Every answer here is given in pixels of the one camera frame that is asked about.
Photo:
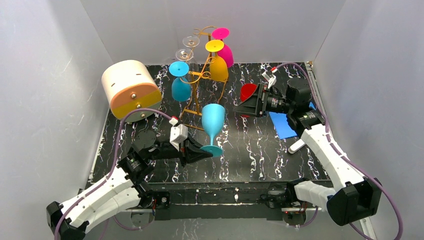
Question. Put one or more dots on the yellow wine glass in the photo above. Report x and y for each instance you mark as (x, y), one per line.
(217, 65)

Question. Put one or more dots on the clear wine glass rear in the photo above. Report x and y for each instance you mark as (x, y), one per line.
(191, 41)

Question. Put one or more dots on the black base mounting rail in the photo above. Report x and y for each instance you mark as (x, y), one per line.
(226, 200)

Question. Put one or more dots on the light blue wine glass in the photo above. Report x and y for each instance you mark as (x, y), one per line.
(180, 90)
(212, 119)

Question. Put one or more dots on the clear wine glass front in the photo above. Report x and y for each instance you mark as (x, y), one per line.
(184, 54)

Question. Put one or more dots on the magenta wine glass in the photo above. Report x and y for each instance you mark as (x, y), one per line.
(226, 53)

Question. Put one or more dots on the gold wire wine glass rack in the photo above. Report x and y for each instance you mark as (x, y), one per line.
(204, 90)

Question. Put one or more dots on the blue flat sheet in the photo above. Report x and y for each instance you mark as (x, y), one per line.
(300, 117)

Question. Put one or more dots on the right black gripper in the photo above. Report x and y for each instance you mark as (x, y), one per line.
(260, 103)

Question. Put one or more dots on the clear wine glass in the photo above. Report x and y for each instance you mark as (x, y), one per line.
(191, 41)
(184, 54)

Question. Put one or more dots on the small white rectangular device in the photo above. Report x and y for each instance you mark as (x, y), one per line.
(296, 146)

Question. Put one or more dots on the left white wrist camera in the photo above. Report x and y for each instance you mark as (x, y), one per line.
(178, 134)

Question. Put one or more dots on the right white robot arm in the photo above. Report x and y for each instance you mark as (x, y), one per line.
(352, 196)

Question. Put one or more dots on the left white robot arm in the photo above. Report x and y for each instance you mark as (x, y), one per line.
(124, 189)

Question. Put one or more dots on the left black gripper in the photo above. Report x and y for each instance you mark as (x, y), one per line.
(187, 150)

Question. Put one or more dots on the red wine glass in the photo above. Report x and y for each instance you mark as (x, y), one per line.
(246, 91)

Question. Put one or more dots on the cream orange yellow cylinder box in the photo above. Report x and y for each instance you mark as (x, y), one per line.
(128, 86)

